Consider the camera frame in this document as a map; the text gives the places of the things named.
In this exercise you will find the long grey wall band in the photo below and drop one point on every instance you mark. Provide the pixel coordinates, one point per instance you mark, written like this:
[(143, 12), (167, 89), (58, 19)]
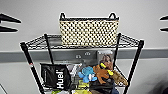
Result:
[(13, 55)]

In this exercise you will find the orange plush toy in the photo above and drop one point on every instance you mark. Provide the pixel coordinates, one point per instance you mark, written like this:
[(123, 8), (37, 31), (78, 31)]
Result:
[(101, 73)]

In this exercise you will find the white wall socket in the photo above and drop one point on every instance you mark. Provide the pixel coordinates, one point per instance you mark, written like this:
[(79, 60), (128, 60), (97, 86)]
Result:
[(78, 56), (87, 53)]

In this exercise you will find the blue plush toy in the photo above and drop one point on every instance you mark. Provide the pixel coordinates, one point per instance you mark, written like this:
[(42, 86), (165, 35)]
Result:
[(87, 74)]

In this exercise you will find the brown plush toy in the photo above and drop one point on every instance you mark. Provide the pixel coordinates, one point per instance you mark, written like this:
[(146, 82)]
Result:
[(119, 78)]

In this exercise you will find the black bag white print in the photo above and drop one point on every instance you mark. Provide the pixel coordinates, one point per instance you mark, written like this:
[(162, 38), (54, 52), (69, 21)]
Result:
[(55, 76)]

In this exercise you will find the pale woven basket white lining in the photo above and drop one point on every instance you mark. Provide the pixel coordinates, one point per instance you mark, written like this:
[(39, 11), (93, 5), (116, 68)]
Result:
[(89, 31)]

